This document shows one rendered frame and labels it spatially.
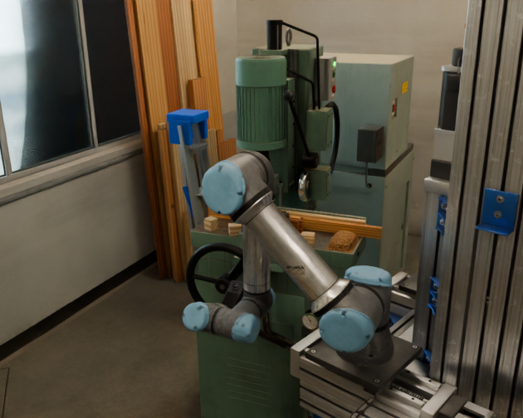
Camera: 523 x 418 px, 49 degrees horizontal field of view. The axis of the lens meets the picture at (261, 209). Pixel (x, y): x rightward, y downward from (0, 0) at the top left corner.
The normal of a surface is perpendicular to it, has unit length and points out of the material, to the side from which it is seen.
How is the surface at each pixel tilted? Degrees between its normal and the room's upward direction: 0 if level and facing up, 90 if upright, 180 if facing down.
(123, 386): 0
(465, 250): 90
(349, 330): 95
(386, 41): 90
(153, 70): 86
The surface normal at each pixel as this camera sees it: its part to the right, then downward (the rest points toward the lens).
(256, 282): -0.06, 0.35
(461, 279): -0.66, 0.26
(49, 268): 0.90, 0.14
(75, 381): 0.00, -0.94
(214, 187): -0.51, 0.21
